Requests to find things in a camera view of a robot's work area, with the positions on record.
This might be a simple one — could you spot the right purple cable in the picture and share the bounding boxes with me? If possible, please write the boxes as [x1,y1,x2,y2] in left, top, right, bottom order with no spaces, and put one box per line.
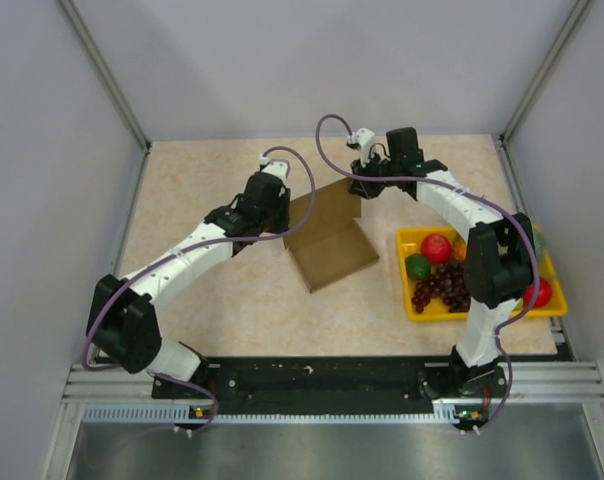
[315,114,541,435]

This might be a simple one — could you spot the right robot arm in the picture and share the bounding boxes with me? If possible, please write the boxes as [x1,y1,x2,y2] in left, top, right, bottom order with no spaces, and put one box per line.
[347,127,537,399]

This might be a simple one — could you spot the yellow plastic tray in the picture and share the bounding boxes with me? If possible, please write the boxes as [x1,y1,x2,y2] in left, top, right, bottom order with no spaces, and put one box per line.
[396,226,568,322]

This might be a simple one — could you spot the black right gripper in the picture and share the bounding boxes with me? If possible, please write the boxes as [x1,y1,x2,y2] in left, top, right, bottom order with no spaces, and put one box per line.
[348,151,400,201]

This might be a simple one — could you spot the green lime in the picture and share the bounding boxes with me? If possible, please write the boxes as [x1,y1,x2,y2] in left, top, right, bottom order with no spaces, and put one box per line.
[405,254,432,281]

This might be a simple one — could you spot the red tomato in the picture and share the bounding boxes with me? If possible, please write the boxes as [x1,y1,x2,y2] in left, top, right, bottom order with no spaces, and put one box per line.
[522,278,553,308]

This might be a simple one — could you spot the right aluminium frame post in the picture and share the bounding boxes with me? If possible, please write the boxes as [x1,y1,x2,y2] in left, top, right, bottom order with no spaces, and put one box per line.
[498,0,595,149]

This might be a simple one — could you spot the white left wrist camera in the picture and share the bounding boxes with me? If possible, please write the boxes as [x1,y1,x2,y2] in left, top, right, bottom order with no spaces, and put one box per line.
[259,154,291,184]

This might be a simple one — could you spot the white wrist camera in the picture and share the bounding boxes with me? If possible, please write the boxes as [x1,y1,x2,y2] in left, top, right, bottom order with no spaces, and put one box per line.
[259,154,291,184]
[347,128,377,167]

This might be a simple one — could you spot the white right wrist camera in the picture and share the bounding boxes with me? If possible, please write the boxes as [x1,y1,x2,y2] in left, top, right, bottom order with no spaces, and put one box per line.
[347,128,377,167]

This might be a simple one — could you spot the orange pineapple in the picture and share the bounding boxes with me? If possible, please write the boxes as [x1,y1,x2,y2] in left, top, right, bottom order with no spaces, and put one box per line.
[452,236,467,262]

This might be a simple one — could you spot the brown cardboard box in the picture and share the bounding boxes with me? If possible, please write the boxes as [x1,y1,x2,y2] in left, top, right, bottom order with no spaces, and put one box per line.
[283,178,379,293]

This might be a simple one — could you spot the left aluminium frame post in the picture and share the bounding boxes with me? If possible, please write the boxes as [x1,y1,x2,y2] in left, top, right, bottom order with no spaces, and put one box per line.
[55,0,151,154]

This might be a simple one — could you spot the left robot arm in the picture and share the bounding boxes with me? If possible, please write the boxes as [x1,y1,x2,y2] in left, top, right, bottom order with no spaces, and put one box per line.
[87,160,291,397]

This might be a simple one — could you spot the green melon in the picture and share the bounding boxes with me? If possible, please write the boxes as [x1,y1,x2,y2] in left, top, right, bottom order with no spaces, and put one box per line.
[532,225,548,261]

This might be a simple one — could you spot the red apple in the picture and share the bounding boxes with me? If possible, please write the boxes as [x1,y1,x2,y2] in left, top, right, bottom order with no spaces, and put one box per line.
[420,233,452,264]

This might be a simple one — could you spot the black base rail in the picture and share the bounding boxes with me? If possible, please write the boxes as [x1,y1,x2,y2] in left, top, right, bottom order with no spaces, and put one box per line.
[150,354,513,416]

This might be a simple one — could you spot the aluminium frame post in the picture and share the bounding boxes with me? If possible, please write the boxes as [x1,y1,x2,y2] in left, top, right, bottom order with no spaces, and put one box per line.
[55,0,151,154]
[498,0,595,149]

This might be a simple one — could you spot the purple grape bunch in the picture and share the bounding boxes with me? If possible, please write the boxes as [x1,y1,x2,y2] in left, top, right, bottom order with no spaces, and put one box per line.
[411,262,471,314]

